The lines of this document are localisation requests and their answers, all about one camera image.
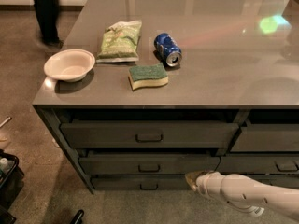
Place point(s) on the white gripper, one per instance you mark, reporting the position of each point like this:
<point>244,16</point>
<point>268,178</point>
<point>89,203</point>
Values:
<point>207,185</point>

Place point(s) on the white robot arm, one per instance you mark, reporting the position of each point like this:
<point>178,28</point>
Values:
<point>244,194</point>

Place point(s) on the grey counter cabinet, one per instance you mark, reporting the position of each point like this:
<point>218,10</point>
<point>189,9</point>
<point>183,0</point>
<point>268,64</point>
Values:
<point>240,63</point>

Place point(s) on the green yellow sponge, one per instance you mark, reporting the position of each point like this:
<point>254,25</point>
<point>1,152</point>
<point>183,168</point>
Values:
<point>143,76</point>

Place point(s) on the black object on floor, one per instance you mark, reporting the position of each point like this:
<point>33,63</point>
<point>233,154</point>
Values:
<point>77,219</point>

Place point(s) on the blue soda can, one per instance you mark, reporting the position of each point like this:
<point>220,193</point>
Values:
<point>168,49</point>

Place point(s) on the green chip bag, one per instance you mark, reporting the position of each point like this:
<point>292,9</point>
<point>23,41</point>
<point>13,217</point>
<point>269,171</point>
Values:
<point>119,43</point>

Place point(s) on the white bowl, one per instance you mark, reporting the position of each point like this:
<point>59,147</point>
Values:
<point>69,65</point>

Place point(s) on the black bin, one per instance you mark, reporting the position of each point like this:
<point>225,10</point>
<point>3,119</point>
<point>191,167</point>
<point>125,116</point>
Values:
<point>10,185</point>

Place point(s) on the metal rod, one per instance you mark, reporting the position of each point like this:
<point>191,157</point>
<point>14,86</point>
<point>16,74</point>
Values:
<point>5,121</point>

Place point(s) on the person legs in black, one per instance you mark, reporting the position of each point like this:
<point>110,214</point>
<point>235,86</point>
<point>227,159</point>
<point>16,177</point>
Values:
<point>47,14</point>

